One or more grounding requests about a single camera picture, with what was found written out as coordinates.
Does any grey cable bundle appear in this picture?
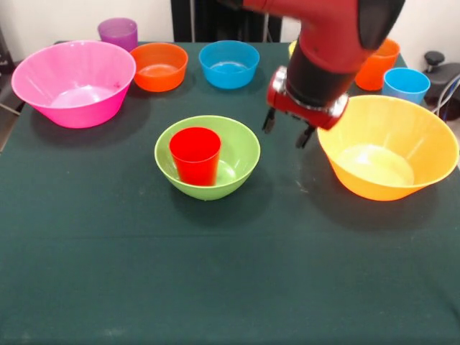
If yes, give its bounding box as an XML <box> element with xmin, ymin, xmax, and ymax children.
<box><xmin>433</xmin><ymin>75</ymin><xmax>460</xmax><ymax>125</ymax></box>

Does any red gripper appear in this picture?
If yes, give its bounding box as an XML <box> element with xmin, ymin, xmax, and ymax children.
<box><xmin>261</xmin><ymin>65</ymin><xmax>350</xmax><ymax>150</ymax></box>

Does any blue plastic cup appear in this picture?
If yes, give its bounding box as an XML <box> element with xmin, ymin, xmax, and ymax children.
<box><xmin>382</xmin><ymin>67</ymin><xmax>431</xmax><ymax>106</ymax></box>

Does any yellow plastic bowl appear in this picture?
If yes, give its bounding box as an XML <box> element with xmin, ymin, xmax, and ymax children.
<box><xmin>317</xmin><ymin>94</ymin><xmax>460</xmax><ymax>202</ymax></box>

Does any orange plastic bowl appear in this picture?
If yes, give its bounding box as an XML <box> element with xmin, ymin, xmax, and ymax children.
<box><xmin>129</xmin><ymin>42</ymin><xmax>189</xmax><ymax>93</ymax></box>

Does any dark green tablecloth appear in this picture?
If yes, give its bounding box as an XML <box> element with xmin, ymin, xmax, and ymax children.
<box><xmin>0</xmin><ymin>40</ymin><xmax>460</xmax><ymax>345</ymax></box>

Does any blue plastic bowl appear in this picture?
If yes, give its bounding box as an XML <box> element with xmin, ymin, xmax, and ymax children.
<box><xmin>198</xmin><ymin>40</ymin><xmax>261</xmax><ymax>90</ymax></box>

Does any purple plastic cup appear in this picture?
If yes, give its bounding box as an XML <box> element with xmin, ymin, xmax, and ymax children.
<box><xmin>97</xmin><ymin>17</ymin><xmax>139</xmax><ymax>53</ymax></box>

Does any green plastic bowl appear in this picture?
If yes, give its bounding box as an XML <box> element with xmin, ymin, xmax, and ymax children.
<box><xmin>154</xmin><ymin>115</ymin><xmax>262</xmax><ymax>201</ymax></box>

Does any pink plastic bowl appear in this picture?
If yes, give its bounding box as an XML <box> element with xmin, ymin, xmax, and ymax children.
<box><xmin>11</xmin><ymin>40</ymin><xmax>137</xmax><ymax>129</ymax></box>

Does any red plastic cup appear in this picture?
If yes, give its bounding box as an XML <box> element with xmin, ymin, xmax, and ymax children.
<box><xmin>168</xmin><ymin>126</ymin><xmax>222</xmax><ymax>187</ymax></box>

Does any orange plastic cup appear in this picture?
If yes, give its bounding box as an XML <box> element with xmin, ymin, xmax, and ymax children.
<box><xmin>354</xmin><ymin>37</ymin><xmax>401</xmax><ymax>91</ymax></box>

